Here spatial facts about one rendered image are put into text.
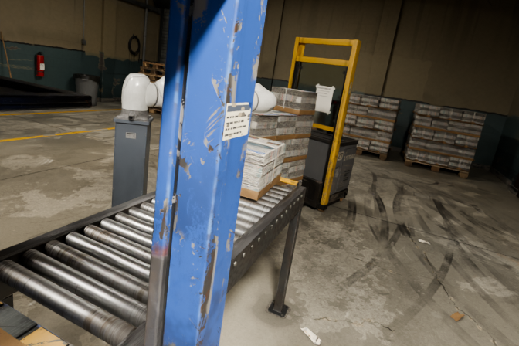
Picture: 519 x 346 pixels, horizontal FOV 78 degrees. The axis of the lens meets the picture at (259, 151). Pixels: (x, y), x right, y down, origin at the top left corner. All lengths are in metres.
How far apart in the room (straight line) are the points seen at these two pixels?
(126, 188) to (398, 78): 7.66
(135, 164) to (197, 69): 1.83
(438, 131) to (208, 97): 7.04
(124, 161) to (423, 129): 6.12
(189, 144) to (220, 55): 0.10
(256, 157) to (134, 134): 0.91
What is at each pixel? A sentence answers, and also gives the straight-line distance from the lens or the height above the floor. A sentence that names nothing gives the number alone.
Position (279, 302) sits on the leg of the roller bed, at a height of 0.07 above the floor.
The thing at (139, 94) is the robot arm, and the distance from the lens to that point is 2.09.
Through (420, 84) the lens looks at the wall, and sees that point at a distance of 8.93.
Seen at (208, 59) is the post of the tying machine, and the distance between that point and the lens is 0.35.
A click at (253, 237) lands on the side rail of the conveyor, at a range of 1.21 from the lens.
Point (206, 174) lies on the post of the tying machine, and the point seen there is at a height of 1.26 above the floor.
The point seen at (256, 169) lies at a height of 0.95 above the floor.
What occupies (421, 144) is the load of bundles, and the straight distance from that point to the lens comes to 7.30.
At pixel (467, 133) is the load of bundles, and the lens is 7.40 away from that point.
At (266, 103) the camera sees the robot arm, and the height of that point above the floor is 1.25.
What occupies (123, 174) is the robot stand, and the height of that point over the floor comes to 0.65.
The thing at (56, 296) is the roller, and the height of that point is 0.80.
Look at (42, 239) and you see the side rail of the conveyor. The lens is 1.20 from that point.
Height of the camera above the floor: 1.37
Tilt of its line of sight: 13 degrees down
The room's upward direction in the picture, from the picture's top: 9 degrees clockwise
